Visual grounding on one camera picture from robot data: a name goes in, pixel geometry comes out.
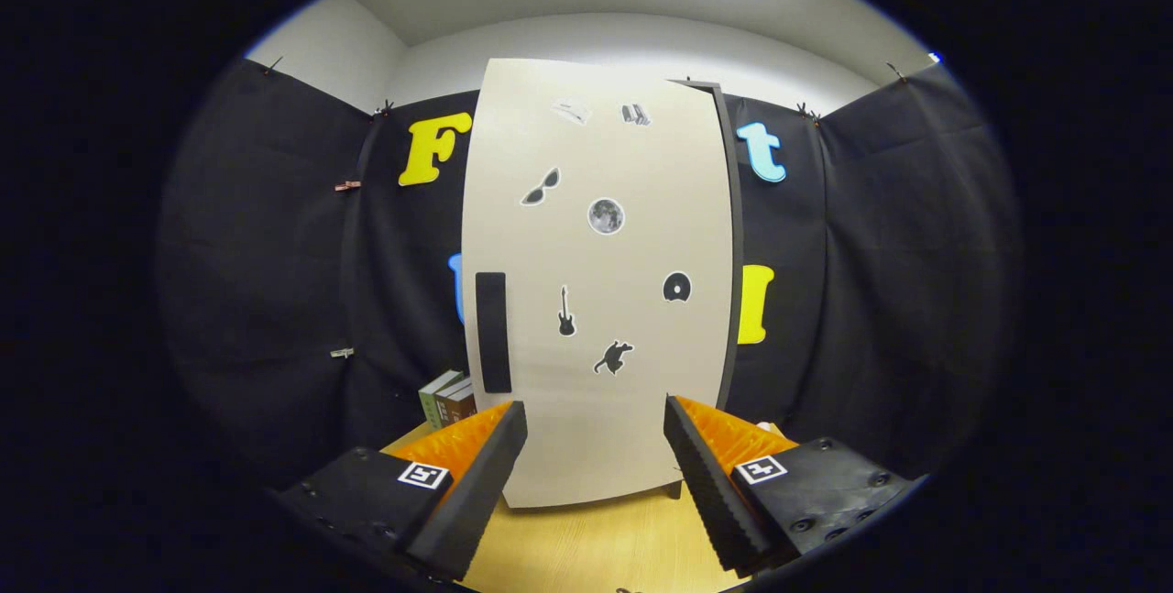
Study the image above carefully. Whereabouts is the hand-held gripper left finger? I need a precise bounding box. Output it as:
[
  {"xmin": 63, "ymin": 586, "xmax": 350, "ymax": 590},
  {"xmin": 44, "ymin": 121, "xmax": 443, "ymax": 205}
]
[{"xmin": 270, "ymin": 401, "xmax": 529, "ymax": 587}]

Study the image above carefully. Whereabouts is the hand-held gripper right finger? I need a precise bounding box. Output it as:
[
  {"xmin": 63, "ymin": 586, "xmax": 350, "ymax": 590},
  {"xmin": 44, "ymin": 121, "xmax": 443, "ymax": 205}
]
[{"xmin": 662, "ymin": 394, "xmax": 928, "ymax": 576}]

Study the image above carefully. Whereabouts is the beige cabinet door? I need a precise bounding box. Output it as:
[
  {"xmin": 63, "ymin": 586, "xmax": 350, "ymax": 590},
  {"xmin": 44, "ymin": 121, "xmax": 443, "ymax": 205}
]
[{"xmin": 461, "ymin": 57, "xmax": 739, "ymax": 510}]

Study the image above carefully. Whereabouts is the black door handle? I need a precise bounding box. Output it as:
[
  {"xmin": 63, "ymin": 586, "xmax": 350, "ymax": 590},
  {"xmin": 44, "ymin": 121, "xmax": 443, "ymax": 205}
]
[{"xmin": 475, "ymin": 272, "xmax": 512, "ymax": 394}]

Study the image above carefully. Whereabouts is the green book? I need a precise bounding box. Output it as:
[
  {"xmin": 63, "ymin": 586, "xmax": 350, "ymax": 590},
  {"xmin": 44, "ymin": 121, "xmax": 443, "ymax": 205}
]
[{"xmin": 419, "ymin": 370, "xmax": 464, "ymax": 432}]

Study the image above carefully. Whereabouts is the dark grey cabinet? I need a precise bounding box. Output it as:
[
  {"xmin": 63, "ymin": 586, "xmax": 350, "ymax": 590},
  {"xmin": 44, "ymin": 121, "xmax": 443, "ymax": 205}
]
[{"xmin": 669, "ymin": 77, "xmax": 746, "ymax": 500}]

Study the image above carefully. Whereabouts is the black backdrop cloth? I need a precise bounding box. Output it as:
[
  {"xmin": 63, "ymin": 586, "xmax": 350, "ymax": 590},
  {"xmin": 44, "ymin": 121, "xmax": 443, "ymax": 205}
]
[{"xmin": 156, "ymin": 57, "xmax": 1023, "ymax": 484}]

